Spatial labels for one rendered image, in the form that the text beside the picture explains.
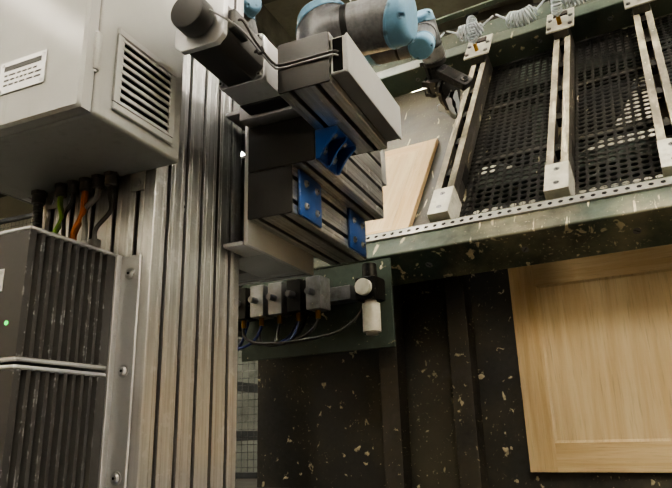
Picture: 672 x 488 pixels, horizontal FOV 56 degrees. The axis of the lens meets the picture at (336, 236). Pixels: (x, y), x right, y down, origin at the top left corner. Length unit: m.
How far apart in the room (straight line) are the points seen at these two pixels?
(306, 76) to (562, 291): 1.05
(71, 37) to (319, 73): 0.35
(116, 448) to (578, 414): 1.19
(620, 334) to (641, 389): 0.14
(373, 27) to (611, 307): 0.94
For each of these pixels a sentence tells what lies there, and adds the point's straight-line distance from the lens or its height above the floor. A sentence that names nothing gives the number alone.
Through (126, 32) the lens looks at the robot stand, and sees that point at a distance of 0.99.
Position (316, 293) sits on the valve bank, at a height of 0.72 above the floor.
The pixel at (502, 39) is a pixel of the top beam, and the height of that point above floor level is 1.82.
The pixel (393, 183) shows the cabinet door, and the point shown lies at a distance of 2.11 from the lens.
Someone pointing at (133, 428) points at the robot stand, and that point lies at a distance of 0.96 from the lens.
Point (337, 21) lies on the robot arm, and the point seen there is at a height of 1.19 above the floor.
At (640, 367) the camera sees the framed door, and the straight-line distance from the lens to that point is 1.77.
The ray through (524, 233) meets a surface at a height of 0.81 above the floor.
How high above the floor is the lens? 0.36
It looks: 17 degrees up
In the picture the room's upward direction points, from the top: 2 degrees counter-clockwise
